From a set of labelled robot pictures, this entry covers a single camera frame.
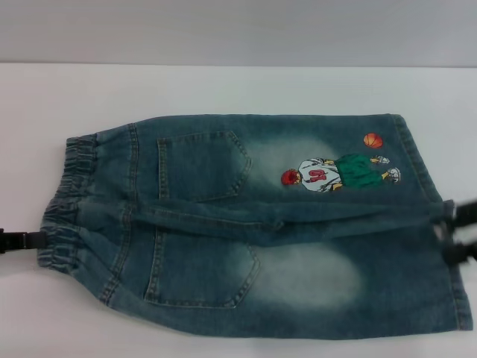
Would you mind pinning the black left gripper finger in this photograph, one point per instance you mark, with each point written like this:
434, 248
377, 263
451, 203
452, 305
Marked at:
18, 241

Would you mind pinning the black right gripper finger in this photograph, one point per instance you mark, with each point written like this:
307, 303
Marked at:
464, 254
466, 215

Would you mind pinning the blue denim shorts basketball print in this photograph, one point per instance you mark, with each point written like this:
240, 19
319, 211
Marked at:
223, 261

